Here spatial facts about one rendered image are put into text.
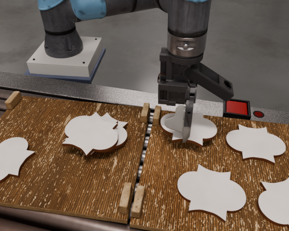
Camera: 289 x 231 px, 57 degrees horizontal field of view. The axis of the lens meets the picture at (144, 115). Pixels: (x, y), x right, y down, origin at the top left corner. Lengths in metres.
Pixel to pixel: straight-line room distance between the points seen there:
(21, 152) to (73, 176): 0.15
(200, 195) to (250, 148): 0.19
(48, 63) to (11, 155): 0.48
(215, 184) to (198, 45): 0.29
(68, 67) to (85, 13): 0.56
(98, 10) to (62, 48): 0.58
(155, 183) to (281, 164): 0.30
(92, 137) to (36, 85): 0.39
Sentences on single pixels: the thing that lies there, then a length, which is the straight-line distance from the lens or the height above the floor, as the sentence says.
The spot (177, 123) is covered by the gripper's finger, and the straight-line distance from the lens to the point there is 0.60.
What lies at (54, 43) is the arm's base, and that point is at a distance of 1.09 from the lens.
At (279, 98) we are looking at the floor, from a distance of 2.65.
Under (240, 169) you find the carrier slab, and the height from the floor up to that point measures 0.94.
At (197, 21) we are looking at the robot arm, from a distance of 0.50.
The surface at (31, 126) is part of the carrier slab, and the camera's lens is 0.78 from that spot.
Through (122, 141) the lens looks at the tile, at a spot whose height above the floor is 0.96.
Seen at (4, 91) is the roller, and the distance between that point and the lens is 0.98.
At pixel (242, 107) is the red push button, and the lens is 0.84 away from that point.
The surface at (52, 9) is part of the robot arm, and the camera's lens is 1.04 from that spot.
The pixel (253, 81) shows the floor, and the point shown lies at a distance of 2.80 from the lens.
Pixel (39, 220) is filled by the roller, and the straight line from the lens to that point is 0.62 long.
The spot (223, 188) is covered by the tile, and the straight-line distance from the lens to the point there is 0.60.
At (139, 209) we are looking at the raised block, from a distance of 0.53.
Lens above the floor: 1.42
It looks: 41 degrees down
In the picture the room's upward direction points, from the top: straight up
